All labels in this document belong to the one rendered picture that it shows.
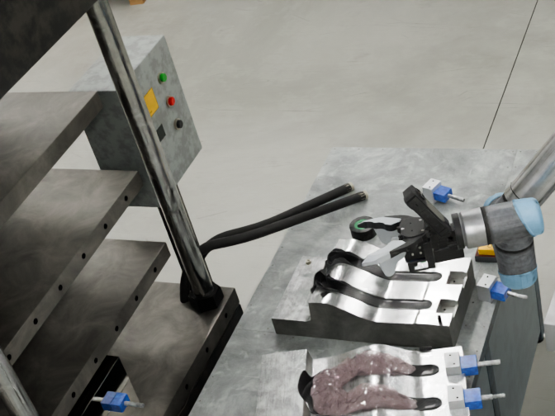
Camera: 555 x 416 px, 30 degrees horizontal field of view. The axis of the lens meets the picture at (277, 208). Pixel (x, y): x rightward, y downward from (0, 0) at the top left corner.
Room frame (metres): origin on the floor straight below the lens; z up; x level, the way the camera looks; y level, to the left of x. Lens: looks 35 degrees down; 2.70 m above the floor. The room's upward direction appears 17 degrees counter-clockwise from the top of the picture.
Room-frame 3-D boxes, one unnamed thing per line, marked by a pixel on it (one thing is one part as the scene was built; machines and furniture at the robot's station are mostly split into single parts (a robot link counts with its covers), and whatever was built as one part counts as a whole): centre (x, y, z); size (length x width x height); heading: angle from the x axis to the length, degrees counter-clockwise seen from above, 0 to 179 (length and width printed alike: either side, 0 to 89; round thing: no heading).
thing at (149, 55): (2.65, 0.31, 0.73); 0.30 x 0.22 x 1.47; 149
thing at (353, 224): (2.44, -0.23, 0.82); 0.08 x 0.08 x 0.04
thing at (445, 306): (1.93, -0.34, 0.87); 0.05 x 0.05 x 0.04; 59
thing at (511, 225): (1.53, -0.43, 1.43); 0.11 x 0.08 x 0.09; 81
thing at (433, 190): (2.47, -0.50, 0.83); 0.13 x 0.05 x 0.05; 39
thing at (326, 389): (1.76, -0.07, 0.90); 0.26 x 0.18 x 0.08; 76
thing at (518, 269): (1.55, -0.43, 1.34); 0.11 x 0.08 x 0.11; 171
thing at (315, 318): (2.10, -0.18, 0.87); 0.50 x 0.26 x 0.14; 59
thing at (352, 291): (2.09, -0.19, 0.92); 0.35 x 0.16 x 0.09; 59
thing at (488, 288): (1.99, -0.51, 0.83); 0.13 x 0.05 x 0.05; 46
